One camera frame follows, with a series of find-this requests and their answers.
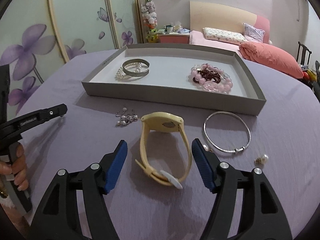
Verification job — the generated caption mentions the single pearl earring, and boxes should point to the single pearl earring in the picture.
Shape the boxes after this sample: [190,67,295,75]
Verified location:
[254,154,269,166]

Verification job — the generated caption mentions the thin silver bangle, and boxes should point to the thin silver bangle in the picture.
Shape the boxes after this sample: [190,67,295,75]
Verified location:
[202,111,252,155]

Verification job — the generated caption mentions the pearl cluster earrings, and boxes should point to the pearl cluster earrings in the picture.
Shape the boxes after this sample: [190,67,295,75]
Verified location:
[116,107,138,127]

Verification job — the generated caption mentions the white pearl bracelet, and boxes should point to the white pearl bracelet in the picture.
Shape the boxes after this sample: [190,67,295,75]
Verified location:
[115,61,143,81]

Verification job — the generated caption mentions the wide silver cuff bangle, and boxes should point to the wide silver cuff bangle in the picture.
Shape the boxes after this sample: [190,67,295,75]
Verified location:
[122,59,150,77]

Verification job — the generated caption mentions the yellow wrist watch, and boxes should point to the yellow wrist watch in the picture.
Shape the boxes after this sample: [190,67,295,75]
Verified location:
[135,112,192,190]

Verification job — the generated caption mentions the pink bead bracelet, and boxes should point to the pink bead bracelet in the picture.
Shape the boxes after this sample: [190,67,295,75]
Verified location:
[190,63,234,94]

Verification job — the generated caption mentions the grey shallow cardboard tray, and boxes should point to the grey shallow cardboard tray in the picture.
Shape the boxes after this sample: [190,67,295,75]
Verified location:
[82,43,266,116]

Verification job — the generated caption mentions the dark red bead bracelet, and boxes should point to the dark red bead bracelet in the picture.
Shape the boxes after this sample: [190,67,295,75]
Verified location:
[192,64,222,85]

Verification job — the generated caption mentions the left hand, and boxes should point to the left hand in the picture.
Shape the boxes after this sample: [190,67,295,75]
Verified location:
[1,143,29,191]

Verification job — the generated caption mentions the floral sliding wardrobe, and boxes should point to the floral sliding wardrobe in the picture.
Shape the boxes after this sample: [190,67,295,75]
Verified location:
[1,0,140,119]

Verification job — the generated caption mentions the salmon folded duvet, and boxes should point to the salmon folded duvet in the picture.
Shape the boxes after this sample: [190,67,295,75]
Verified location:
[239,42,304,79]

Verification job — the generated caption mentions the pink beige nightstand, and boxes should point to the pink beige nightstand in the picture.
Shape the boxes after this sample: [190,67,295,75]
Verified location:
[156,29,190,44]

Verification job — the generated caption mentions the plush toy tower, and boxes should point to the plush toy tower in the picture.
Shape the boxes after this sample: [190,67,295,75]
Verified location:
[139,0,158,43]

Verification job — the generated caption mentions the dark wooden chair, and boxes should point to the dark wooden chair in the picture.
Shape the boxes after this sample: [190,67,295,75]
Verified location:
[296,41,312,66]

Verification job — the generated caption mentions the purple patterned pillow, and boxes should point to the purple patterned pillow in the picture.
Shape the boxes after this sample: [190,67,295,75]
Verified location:
[243,23,265,43]

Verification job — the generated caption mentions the floral white pillow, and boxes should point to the floral white pillow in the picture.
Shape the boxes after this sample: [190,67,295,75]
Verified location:
[203,27,247,45]

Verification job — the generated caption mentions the bed with pink sheet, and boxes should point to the bed with pink sheet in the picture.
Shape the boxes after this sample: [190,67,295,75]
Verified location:
[189,1,271,52]

